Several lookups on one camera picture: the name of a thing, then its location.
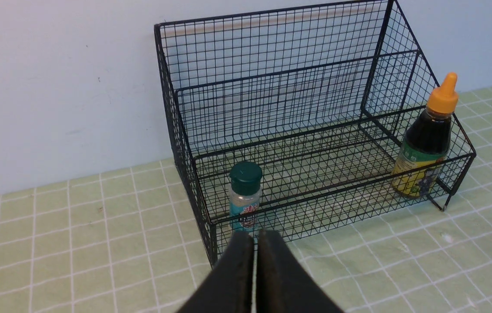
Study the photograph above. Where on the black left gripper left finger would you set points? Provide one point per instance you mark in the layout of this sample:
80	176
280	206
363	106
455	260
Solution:
228	286

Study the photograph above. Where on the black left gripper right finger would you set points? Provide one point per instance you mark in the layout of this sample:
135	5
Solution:
282	284

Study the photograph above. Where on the green-capped white pepper bottle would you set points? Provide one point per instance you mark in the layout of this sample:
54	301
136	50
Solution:
244	195

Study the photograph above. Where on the orange-capped dark sauce bottle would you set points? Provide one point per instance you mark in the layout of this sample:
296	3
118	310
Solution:
426	143

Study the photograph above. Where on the green checkered tablecloth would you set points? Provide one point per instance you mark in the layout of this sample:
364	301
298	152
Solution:
126	241

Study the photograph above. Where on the black wire shelf rack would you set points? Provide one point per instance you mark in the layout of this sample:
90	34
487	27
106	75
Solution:
318	96

